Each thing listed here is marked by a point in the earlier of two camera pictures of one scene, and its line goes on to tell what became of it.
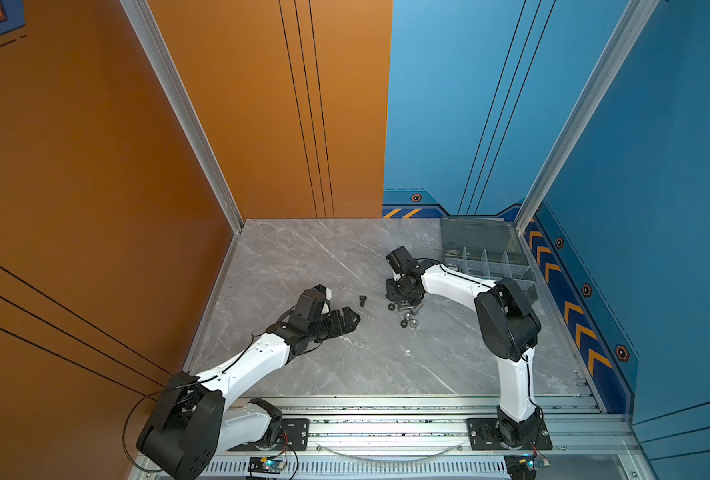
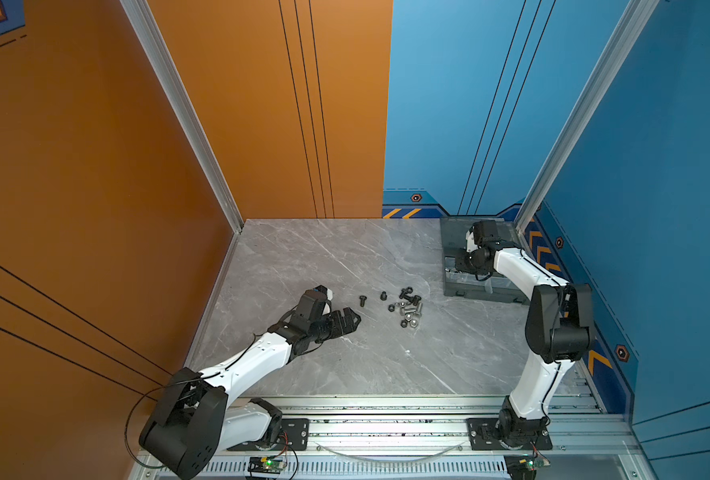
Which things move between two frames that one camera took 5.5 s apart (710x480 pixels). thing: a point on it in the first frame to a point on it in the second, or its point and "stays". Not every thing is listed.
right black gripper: [389, 292] to [459, 262]
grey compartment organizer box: [490, 248] stays
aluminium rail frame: [426, 439] stays
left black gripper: [349, 325] stays
